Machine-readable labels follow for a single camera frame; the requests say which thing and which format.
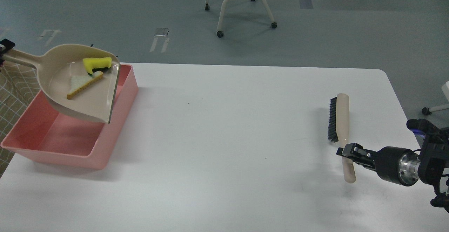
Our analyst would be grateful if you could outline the beige plastic dustpan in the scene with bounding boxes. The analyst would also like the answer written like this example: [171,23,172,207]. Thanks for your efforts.
[1,44,121,124]

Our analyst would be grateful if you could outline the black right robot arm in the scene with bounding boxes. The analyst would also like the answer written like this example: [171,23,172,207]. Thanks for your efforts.
[336,119,449,211]

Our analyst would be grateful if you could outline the yellow sponge piece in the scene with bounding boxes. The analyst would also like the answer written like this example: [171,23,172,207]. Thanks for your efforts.
[83,57,112,76]

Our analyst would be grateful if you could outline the beige hand brush black bristles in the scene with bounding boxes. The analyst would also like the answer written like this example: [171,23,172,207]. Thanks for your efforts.
[328,93,356,184]

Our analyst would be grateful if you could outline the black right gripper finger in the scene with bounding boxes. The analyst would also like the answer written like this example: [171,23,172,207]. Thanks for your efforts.
[336,143,375,162]
[354,160,376,172]

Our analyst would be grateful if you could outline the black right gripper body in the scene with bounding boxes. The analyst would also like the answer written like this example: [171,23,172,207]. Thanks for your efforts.
[374,147,421,187]

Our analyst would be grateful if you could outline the white bread slice piece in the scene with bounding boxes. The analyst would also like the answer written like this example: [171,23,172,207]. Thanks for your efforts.
[66,71,104,100]

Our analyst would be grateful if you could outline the pink plastic bin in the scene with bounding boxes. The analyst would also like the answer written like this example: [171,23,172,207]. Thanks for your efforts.
[1,64,138,170]

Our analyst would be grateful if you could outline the metal floor outlet plate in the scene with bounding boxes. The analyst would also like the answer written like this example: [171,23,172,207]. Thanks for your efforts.
[153,28,169,37]

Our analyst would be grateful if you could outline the beige checkered fabric chair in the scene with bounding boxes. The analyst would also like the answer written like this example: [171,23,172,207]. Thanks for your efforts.
[0,59,42,178]

